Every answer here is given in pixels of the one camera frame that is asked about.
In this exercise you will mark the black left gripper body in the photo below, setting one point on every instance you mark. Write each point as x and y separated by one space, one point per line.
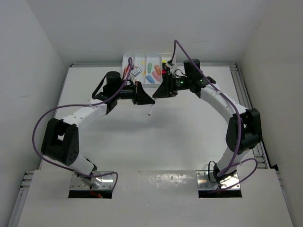
128 92

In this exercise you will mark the red ballpoint pen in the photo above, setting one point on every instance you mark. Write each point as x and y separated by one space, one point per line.
127 68

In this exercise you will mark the blue eraser case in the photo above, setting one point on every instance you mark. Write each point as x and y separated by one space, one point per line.
150 79

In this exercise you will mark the orange eraser case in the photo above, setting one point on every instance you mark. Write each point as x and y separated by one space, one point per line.
158 70

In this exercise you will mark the green eraser case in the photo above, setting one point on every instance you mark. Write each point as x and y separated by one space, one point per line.
149 68

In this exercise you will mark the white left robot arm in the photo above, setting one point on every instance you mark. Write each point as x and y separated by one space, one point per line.
61 141

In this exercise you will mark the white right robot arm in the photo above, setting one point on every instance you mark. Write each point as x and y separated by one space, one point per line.
244 125

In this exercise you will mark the white divided organizer tray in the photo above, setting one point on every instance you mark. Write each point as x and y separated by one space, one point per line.
146 67

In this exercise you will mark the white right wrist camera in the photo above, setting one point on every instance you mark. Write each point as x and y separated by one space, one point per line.
171 65

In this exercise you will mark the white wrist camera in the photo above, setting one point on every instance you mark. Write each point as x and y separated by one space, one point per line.
171 65
135 72

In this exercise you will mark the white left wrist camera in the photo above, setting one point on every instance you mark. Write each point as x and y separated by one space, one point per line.
135 72

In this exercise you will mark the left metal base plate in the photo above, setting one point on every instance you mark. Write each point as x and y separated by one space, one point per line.
96 183

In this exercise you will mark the metal base plate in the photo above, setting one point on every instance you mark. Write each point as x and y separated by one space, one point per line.
207 182
96 183

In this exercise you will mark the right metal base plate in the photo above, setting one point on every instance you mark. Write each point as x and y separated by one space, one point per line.
207 182

